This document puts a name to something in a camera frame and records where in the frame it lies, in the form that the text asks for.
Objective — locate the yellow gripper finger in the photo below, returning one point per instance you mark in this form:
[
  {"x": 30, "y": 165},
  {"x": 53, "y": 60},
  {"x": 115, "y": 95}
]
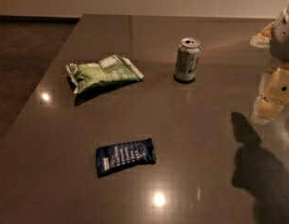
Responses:
[
  {"x": 262, "y": 39},
  {"x": 273, "y": 95}
]

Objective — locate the dark blue snack packet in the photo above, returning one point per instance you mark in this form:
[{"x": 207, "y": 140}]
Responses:
[{"x": 118, "y": 157}]

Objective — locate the green white 7up can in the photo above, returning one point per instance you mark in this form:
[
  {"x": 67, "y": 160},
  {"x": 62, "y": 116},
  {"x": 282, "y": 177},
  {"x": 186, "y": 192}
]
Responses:
[{"x": 187, "y": 58}]

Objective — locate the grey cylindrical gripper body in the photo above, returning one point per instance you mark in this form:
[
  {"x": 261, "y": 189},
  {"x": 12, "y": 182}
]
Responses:
[{"x": 283, "y": 37}]

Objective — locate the green chip bag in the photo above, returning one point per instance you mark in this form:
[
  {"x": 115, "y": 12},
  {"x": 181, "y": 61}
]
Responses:
[{"x": 112, "y": 70}]

